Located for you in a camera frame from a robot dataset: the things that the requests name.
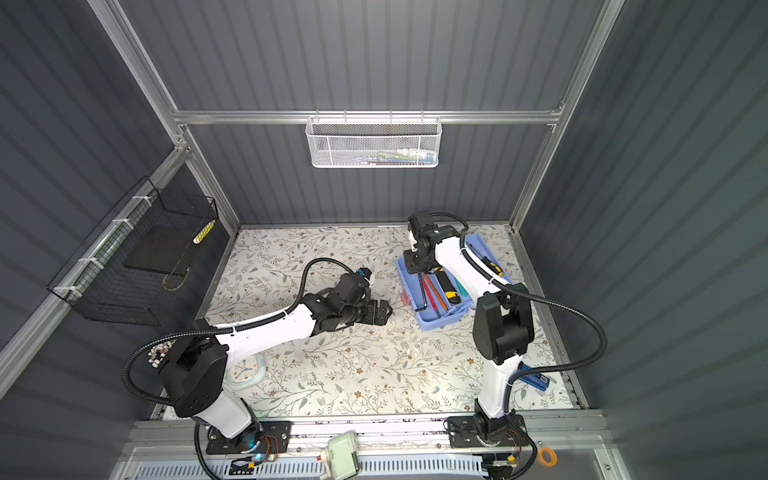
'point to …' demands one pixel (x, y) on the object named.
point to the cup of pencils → (157, 352)
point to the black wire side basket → (131, 267)
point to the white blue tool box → (411, 295)
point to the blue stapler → (537, 380)
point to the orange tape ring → (553, 455)
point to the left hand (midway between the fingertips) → (381, 308)
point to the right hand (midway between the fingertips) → (419, 266)
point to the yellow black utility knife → (447, 287)
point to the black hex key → (423, 294)
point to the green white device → (341, 457)
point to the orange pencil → (435, 293)
